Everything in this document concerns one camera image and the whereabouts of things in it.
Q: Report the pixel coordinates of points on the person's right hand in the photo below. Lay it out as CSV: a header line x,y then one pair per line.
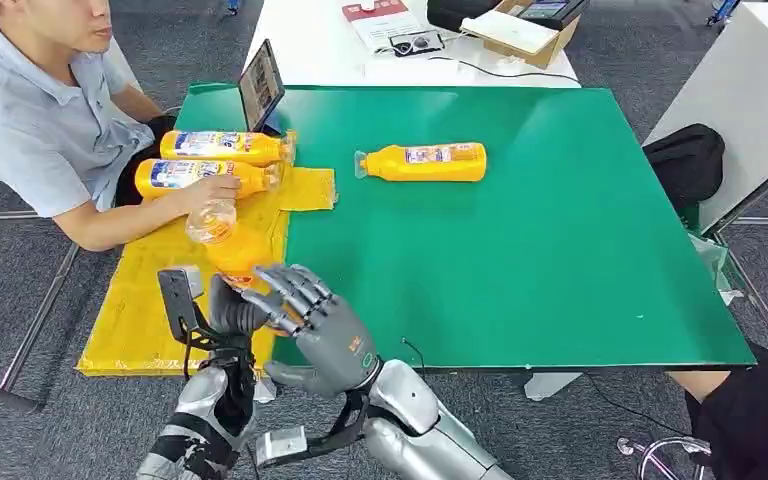
x,y
215,191

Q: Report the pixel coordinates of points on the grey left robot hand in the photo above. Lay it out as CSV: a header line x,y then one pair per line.
x,y
235,311

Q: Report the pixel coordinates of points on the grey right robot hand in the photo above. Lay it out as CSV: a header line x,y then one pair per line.
x,y
338,344

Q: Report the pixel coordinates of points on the orange drink bottle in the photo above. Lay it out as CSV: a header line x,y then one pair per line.
x,y
384,164
225,146
172,175
232,255

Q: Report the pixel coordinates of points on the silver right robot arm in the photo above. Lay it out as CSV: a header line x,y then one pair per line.
x,y
417,424

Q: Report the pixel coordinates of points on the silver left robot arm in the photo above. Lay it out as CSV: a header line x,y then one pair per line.
x,y
198,417

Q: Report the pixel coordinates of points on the white table leg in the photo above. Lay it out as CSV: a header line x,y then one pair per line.
x,y
550,385
265,392

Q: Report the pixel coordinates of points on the yellow plastic sheet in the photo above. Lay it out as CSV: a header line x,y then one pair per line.
x,y
145,311

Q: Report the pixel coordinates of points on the black tablet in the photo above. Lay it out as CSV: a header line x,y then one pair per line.
x,y
261,86

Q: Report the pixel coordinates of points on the person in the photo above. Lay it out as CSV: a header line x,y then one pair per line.
x,y
33,126
762,417

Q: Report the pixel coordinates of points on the green table mat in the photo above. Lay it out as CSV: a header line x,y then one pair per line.
x,y
523,232

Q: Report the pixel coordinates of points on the red and white leaflet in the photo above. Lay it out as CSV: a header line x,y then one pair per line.
x,y
374,20

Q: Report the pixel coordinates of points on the black bag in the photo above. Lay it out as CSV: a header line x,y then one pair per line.
x,y
453,12

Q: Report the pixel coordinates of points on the white booklet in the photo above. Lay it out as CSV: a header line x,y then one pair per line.
x,y
506,32

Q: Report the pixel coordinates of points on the chrome chair base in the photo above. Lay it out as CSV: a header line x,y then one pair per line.
x,y
662,457

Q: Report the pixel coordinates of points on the cardboard box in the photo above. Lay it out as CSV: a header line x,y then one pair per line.
x,y
546,53

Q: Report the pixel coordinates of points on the black payment terminal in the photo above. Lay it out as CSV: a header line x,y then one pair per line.
x,y
550,10

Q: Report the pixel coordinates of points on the clear plastic bag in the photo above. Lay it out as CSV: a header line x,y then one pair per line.
x,y
712,265

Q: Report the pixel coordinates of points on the black backpack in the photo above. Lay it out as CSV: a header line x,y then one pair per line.
x,y
685,162

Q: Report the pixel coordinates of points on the white side table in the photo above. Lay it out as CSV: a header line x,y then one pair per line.
x,y
742,86

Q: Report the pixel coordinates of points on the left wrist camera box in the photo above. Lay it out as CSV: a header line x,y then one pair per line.
x,y
178,298

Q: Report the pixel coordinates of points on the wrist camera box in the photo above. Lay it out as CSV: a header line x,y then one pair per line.
x,y
281,447
178,298

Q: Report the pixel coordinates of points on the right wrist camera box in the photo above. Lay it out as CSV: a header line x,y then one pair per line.
x,y
281,447

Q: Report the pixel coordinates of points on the metal chair frame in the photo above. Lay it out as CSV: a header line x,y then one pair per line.
x,y
36,318

